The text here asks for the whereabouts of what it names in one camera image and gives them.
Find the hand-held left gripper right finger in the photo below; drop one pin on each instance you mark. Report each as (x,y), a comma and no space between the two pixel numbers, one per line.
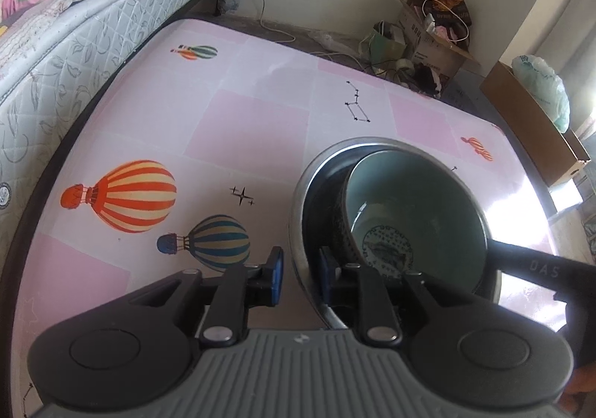
(327,278)

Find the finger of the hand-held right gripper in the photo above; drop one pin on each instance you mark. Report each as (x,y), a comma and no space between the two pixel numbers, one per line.
(505,255)

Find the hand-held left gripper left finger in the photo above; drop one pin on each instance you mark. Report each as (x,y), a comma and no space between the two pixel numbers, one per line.
(278,273)

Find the small steel bowl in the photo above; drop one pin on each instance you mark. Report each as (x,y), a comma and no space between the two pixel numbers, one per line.
(321,194)

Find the teal ceramic bowl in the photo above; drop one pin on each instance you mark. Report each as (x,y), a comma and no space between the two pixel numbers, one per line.
(419,204)

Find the pink balloon-print tablecloth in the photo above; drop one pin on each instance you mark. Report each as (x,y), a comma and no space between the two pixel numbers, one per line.
(260,129)

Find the brown cardboard tray box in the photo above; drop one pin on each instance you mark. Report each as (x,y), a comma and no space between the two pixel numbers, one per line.
(517,101)

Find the pale green plastic bag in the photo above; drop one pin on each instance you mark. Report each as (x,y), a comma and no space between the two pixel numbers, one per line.
(545,87)

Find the dark cloth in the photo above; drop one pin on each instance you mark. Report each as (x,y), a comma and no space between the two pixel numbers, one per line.
(428,78)

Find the open cardboard box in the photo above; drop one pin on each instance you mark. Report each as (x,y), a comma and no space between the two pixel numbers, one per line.
(433,55)

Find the green paper bag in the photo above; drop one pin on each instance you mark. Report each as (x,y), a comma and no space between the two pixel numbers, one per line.
(379,46)

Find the quilted white mattress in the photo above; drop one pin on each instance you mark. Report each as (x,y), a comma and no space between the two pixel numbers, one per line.
(93,41)

